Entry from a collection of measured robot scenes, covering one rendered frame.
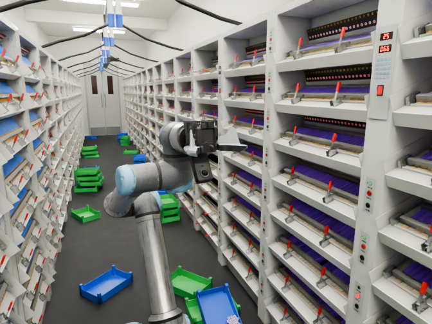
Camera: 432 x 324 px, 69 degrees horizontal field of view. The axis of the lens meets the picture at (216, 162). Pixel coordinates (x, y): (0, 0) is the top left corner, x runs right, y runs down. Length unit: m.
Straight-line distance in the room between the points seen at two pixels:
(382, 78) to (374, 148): 0.22
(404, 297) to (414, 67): 0.72
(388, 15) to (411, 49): 0.13
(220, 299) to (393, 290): 1.16
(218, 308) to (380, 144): 1.40
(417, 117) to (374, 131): 0.15
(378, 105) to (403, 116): 0.09
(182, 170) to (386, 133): 0.65
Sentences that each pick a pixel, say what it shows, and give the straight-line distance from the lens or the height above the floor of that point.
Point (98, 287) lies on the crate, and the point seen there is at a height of 0.00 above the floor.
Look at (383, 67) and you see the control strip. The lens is 1.14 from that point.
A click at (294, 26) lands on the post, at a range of 1.74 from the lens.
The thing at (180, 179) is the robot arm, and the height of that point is 1.10.
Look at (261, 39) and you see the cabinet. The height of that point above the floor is 1.70.
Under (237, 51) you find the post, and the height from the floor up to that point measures 1.64.
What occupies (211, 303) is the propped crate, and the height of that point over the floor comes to 0.10.
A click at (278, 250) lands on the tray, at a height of 0.53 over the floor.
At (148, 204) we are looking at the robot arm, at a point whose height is 0.85.
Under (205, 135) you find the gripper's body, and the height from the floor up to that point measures 1.26.
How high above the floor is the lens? 1.37
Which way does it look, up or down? 13 degrees down
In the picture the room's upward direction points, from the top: straight up
